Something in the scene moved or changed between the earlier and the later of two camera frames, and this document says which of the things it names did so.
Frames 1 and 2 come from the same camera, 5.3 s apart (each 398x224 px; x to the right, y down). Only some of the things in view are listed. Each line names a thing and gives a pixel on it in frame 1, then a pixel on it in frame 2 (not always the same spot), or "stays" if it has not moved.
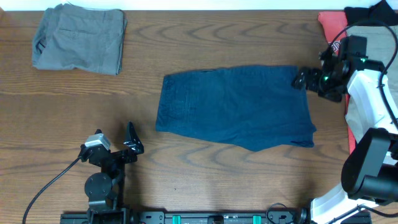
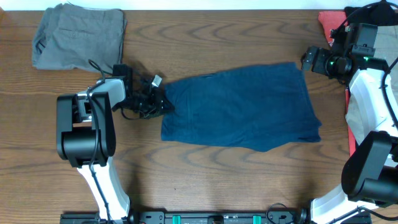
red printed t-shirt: [331, 22] stays
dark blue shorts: [255, 107] stays
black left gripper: [115, 155] → [157, 101]
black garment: [381, 11] stays
